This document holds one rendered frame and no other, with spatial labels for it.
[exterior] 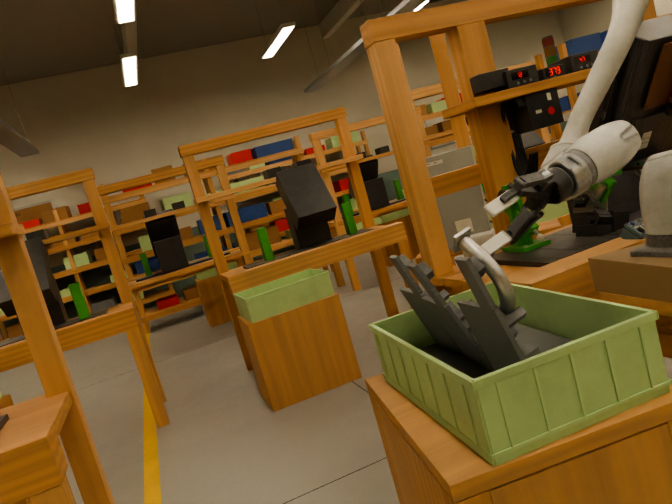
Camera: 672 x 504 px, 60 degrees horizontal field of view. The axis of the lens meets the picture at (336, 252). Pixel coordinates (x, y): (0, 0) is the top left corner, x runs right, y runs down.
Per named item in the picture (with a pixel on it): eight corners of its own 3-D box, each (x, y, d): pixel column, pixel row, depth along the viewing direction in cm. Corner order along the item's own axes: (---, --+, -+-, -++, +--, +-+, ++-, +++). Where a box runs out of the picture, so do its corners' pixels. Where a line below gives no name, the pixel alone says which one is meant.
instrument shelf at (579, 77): (642, 64, 259) (640, 55, 258) (475, 107, 230) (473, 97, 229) (599, 79, 282) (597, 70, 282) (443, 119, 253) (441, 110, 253)
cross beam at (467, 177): (649, 131, 288) (645, 114, 287) (426, 201, 247) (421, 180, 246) (641, 133, 293) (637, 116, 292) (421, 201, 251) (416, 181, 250)
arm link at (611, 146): (609, 179, 121) (575, 199, 133) (660, 143, 124) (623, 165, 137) (577, 138, 122) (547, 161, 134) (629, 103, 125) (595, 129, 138)
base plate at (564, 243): (762, 186, 237) (761, 182, 236) (551, 268, 201) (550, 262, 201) (671, 194, 276) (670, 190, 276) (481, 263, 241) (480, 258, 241)
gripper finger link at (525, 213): (531, 191, 125) (534, 192, 126) (499, 233, 129) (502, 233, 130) (545, 202, 123) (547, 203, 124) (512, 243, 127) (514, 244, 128)
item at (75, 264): (178, 302, 1073) (141, 185, 1046) (2, 359, 984) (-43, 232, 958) (176, 299, 1124) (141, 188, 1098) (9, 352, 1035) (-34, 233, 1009)
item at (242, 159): (337, 271, 916) (298, 132, 889) (145, 334, 827) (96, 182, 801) (327, 269, 967) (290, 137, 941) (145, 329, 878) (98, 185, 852)
